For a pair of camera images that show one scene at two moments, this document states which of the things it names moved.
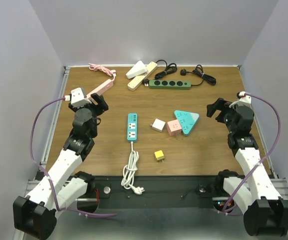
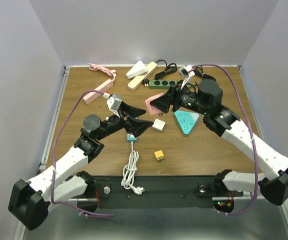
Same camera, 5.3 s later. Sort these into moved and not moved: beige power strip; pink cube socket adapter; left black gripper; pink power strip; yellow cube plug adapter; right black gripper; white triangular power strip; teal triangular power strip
Moved: left black gripper; pink cube socket adapter; right black gripper
Not moved: white triangular power strip; teal triangular power strip; beige power strip; yellow cube plug adapter; pink power strip
